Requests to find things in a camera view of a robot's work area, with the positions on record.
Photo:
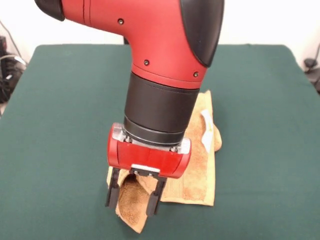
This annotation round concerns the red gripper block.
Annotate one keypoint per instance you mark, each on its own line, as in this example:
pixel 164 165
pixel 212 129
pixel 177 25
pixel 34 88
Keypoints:
pixel 147 157

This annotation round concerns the tan terry towel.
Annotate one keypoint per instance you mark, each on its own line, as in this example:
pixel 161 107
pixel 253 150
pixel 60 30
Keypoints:
pixel 197 170

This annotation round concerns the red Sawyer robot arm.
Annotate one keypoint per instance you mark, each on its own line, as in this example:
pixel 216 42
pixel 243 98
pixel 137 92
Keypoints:
pixel 160 50

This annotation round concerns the dark green table cloth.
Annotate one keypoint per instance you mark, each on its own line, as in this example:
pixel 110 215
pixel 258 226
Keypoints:
pixel 50 125

